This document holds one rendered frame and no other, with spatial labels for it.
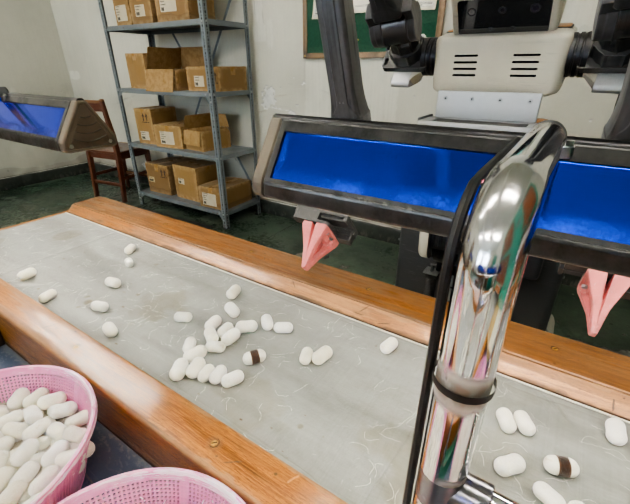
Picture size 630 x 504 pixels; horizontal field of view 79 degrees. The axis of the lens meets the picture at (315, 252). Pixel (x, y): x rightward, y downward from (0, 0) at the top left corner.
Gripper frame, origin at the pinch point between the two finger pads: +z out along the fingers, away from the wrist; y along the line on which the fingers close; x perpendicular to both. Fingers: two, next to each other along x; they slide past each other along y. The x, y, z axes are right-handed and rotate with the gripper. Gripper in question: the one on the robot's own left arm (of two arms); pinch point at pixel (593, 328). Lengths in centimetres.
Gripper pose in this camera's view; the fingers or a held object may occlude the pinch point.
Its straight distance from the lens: 59.4
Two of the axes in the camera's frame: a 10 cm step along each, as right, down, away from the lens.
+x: 3.4, 4.6, 8.2
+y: 8.4, 2.4, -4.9
